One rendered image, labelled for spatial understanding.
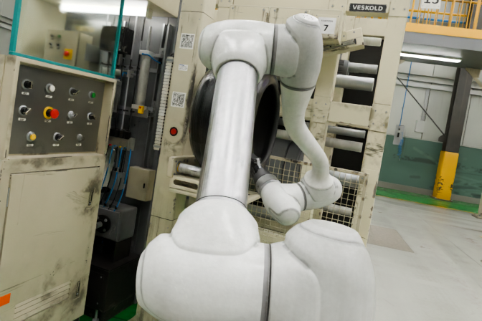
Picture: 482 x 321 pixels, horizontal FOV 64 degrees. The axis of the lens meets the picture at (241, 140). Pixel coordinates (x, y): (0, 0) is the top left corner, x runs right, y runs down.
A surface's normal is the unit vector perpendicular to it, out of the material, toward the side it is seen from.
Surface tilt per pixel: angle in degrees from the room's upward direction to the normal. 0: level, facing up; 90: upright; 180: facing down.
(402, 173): 90
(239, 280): 58
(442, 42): 90
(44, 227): 90
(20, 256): 90
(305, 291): 78
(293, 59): 119
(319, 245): 53
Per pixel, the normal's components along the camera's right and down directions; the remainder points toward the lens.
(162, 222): -0.34, 0.00
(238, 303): 0.01, -0.06
